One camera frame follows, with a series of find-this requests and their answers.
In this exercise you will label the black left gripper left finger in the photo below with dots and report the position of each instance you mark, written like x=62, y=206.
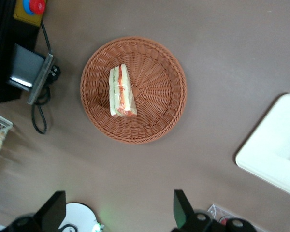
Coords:
x=52, y=212

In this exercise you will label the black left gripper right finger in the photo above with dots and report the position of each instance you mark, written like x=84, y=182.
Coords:
x=182, y=207

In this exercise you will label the triangle sandwich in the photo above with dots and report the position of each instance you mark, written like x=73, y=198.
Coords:
x=122, y=91

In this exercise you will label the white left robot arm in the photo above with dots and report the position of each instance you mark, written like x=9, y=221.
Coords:
x=78, y=215

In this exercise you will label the cream plastic serving tray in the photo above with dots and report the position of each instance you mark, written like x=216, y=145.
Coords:
x=270, y=145

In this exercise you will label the round brown wicker basket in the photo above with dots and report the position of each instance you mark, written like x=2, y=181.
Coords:
x=154, y=96

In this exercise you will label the clear acrylic bottle rack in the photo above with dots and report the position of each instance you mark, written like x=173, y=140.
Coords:
x=215, y=210

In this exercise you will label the red cola bottle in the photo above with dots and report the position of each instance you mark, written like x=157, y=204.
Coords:
x=224, y=220

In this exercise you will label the black table appliance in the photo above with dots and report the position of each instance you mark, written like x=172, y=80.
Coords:
x=17, y=65

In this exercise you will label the yellow emergency stop panel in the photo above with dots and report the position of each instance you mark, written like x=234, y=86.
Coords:
x=21, y=13

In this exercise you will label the red emergency stop button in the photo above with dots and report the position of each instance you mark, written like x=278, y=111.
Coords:
x=37, y=5

